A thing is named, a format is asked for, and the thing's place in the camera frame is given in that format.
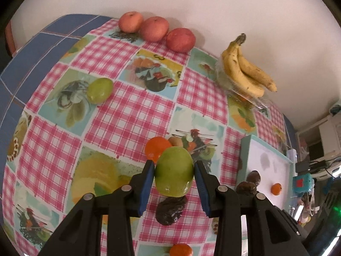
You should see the white tray with teal rim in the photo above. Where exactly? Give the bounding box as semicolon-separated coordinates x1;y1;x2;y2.
237;135;293;211

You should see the reddish cloth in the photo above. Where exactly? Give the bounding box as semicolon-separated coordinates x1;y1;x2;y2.
5;21;16;58

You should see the red apple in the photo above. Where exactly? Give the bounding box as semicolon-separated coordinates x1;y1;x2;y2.
118;11;144;34
139;16;170;42
166;28;197;53

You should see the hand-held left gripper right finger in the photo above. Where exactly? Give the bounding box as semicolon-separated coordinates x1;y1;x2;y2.
194;160;311;256

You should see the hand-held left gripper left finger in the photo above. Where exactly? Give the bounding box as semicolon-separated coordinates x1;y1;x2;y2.
40;160;155;256

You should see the teal box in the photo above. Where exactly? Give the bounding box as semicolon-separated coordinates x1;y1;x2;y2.
293;173;315;194

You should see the clear plastic container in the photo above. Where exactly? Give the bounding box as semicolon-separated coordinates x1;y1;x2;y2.
214;59;269;110

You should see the bunch of yellow bananas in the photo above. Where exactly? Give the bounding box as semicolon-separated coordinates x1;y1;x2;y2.
222;33;278;98

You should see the black charger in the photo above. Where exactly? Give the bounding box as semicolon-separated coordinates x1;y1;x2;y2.
296;160;324;172

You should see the green apple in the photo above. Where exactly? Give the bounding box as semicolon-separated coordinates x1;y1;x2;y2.
87;78;114;104
155;146;194;198

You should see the pink checked fruit-print tablecloth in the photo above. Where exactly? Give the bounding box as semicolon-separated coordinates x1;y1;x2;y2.
0;19;288;256

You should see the white furniture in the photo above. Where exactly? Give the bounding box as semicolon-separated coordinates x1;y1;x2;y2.
296;115;341;176

